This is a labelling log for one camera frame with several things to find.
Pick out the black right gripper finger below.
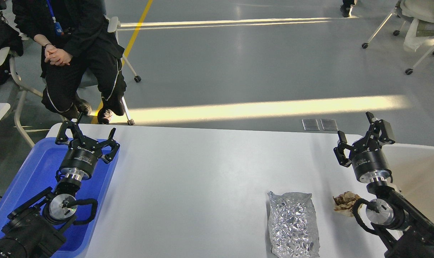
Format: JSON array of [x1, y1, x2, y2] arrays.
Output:
[[361, 112, 396, 145], [333, 131, 354, 168]]

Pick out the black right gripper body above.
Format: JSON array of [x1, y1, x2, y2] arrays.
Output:
[[349, 138, 392, 183]]

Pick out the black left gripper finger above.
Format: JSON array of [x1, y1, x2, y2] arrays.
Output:
[[95, 128, 120, 164], [55, 113, 85, 145]]

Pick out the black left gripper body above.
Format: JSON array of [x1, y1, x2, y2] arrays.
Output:
[[55, 138, 102, 181]]

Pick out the silver foil bag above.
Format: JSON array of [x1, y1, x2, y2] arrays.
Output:
[[268, 191, 320, 258]]

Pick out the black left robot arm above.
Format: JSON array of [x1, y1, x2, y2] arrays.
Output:
[[0, 121, 120, 258]]

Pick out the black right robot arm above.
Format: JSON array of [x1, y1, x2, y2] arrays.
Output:
[[334, 111, 434, 258]]

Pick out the right metal floor plate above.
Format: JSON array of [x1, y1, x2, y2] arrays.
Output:
[[320, 119, 339, 131]]

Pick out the metal floor plate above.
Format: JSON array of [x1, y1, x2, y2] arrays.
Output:
[[301, 119, 320, 131], [320, 119, 339, 131]]

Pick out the blue plastic tray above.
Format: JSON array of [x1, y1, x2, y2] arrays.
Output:
[[0, 138, 118, 258]]

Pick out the crumpled brown paper ball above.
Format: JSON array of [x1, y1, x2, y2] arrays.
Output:
[[333, 191, 361, 218]]

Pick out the left metal floor plate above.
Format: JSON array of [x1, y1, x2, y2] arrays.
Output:
[[301, 119, 320, 131]]

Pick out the white plastic bin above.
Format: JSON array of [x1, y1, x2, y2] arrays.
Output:
[[382, 143, 434, 223]]

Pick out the white rolling chair left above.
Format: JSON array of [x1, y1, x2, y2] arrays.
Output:
[[0, 16, 142, 148]]

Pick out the white rolling chair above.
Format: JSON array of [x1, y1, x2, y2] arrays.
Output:
[[0, 16, 142, 148], [361, 0, 434, 75]]

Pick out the seated person in black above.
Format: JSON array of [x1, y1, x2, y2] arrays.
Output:
[[12, 0, 127, 124]]

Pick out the white rolling chair right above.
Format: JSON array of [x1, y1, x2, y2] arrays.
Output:
[[361, 0, 434, 75]]

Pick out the walking person dark trousers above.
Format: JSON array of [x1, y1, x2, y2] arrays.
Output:
[[340, 0, 357, 18]]

